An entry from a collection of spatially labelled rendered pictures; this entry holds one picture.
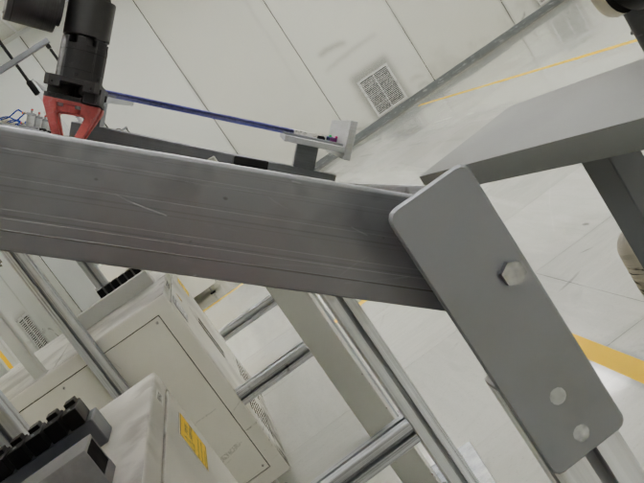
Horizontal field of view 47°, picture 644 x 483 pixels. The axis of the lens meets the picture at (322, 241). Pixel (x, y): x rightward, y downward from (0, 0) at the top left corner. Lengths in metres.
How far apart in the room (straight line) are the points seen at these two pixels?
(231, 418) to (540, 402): 1.57
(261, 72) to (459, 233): 8.26
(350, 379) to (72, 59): 0.79
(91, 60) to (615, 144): 0.64
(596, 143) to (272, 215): 0.64
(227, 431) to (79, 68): 1.19
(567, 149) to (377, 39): 7.96
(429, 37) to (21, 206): 8.78
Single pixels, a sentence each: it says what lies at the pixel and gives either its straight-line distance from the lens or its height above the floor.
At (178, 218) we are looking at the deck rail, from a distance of 0.40.
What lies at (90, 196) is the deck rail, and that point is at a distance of 0.40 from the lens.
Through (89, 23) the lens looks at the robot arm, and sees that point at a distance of 0.99.
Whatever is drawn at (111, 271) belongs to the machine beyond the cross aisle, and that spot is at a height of 0.55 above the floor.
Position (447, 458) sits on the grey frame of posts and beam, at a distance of 1.27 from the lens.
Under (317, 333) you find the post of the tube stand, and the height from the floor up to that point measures 0.45.
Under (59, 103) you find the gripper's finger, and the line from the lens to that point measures 0.98.
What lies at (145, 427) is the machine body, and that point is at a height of 0.62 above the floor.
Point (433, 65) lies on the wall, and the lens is 9.09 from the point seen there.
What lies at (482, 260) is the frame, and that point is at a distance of 0.39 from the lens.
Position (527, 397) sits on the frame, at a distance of 0.41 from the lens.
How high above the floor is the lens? 0.83
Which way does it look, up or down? 10 degrees down
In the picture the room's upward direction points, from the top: 34 degrees counter-clockwise
